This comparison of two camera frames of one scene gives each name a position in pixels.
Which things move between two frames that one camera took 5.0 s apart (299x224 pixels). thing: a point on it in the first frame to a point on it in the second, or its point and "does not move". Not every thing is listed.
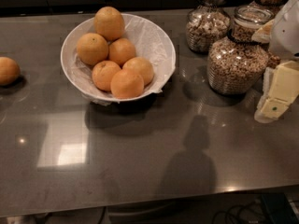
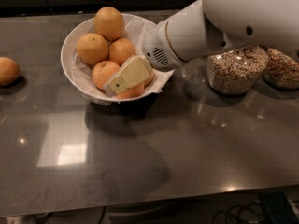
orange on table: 9,71 does not move
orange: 121,50 does not move
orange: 92,49 does not move
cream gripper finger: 280,89 to 137,69
